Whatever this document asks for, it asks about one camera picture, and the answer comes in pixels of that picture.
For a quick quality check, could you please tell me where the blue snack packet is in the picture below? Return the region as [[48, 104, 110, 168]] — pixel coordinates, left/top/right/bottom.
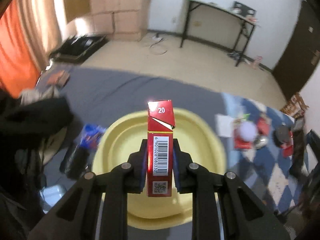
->
[[80, 124, 106, 150]]

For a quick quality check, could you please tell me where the blue white patterned blanket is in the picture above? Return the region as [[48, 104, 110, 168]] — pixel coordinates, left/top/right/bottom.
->
[[220, 93, 302, 212]]

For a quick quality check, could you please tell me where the black jacket pile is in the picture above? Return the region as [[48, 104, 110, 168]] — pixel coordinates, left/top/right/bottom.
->
[[1, 90, 73, 239]]

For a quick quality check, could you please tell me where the grey bed sheet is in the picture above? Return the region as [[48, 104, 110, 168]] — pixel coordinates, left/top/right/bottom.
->
[[35, 65, 226, 240]]

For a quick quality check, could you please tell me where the large red cigarette carton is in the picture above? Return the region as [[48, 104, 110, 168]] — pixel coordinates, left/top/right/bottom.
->
[[233, 119, 258, 150]]

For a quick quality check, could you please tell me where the black folding table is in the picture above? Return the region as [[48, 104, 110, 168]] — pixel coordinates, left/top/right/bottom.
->
[[180, 0, 258, 66]]

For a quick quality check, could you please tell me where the slim red cigarette box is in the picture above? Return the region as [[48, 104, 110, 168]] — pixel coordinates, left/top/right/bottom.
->
[[147, 100, 175, 197]]

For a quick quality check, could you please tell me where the pink bag on floor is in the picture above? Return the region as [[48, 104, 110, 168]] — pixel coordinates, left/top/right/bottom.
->
[[252, 56, 263, 69]]

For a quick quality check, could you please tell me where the small brown notebook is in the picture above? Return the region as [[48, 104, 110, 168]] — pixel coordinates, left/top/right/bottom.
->
[[47, 70, 70, 87]]

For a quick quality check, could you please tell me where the black round sponge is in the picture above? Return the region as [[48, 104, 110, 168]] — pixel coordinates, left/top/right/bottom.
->
[[272, 125, 292, 147]]

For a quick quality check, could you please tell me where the yellow plastic basin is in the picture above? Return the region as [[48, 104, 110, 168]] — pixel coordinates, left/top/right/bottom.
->
[[92, 108, 226, 230]]

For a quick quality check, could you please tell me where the brown printed cardboard box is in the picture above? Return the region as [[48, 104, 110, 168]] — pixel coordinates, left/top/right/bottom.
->
[[280, 93, 309, 119]]

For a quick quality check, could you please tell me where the dark brown door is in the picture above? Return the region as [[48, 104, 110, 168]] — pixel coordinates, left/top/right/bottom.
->
[[272, 1, 319, 100]]

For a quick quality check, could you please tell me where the black open suitcase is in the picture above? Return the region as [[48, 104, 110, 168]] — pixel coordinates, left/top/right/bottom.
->
[[49, 34, 109, 63]]

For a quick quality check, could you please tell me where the white paper sheet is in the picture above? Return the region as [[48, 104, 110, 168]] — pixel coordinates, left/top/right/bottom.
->
[[215, 114, 235, 138]]

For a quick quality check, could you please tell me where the wooden wardrobe cabinet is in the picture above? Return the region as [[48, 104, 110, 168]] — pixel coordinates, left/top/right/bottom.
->
[[61, 0, 151, 41]]

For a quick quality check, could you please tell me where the white power strip cable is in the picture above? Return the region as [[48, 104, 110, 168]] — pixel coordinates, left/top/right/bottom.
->
[[143, 32, 168, 55]]

